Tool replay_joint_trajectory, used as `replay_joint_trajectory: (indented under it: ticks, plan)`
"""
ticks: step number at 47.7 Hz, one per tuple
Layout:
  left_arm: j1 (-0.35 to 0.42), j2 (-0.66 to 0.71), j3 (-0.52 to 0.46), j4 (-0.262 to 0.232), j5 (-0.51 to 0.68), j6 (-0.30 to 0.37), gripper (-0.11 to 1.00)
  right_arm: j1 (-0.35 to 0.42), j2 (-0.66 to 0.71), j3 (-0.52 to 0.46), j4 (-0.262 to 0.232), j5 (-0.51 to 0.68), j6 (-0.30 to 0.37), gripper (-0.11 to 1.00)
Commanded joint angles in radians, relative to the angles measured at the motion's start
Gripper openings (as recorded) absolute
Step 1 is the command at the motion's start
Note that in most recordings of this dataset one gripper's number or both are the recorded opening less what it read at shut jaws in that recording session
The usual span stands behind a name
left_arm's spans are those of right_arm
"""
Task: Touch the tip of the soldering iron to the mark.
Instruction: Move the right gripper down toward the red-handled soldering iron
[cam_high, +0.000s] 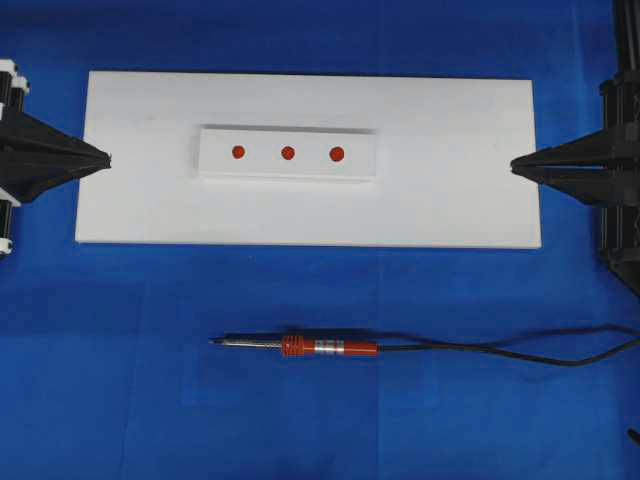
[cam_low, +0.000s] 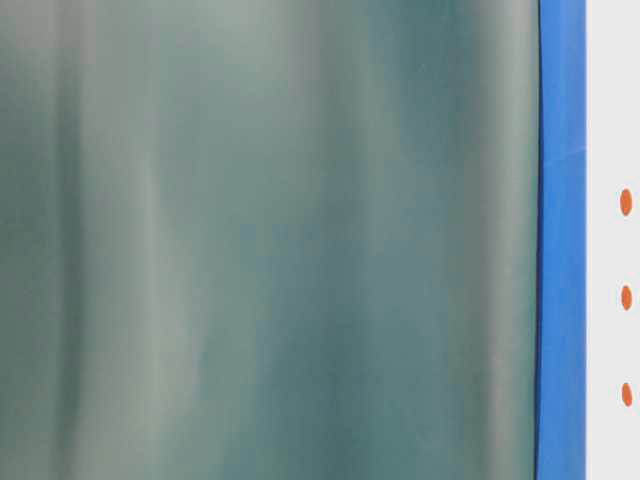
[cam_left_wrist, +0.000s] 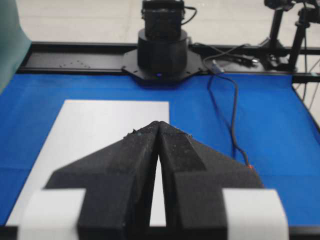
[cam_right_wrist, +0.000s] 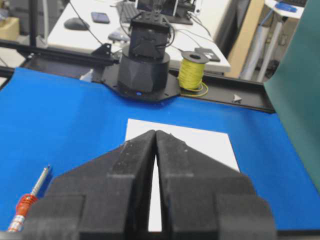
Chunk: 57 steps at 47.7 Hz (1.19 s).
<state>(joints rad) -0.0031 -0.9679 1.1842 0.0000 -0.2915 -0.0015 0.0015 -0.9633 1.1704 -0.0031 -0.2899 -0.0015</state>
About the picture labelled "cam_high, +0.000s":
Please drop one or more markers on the large white foam board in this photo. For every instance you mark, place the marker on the large white foam board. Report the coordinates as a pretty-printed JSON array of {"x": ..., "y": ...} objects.
[{"x": 443, "y": 180}]

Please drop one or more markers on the small white raised plate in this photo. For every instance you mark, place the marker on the small white raised plate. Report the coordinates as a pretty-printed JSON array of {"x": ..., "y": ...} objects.
[{"x": 263, "y": 160}]

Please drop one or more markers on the black aluminium frame post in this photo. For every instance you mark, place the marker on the black aluminium frame post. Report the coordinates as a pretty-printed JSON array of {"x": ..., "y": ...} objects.
[{"x": 626, "y": 25}]

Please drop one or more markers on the red dot mark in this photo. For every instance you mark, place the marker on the red dot mark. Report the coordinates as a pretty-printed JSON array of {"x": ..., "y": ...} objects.
[
  {"x": 238, "y": 152},
  {"x": 336, "y": 154},
  {"x": 288, "y": 152}
]

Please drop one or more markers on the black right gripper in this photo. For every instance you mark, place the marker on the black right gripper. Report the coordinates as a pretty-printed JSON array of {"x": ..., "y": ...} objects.
[{"x": 615, "y": 188}]

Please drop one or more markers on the blue table cloth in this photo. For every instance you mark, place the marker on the blue table cloth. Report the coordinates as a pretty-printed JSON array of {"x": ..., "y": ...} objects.
[{"x": 106, "y": 367}]

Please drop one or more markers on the middle red dot mark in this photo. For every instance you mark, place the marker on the middle red dot mark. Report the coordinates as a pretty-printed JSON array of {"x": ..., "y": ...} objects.
[{"x": 288, "y": 152}]

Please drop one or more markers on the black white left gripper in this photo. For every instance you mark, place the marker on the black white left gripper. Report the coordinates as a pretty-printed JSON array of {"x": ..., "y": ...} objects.
[{"x": 23, "y": 183}]

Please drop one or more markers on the left red dot mark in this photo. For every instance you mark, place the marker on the left red dot mark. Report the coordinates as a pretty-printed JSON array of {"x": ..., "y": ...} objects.
[{"x": 238, "y": 152}]

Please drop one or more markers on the right red dot mark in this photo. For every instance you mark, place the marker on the right red dot mark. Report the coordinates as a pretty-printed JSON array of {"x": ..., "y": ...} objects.
[{"x": 336, "y": 154}]

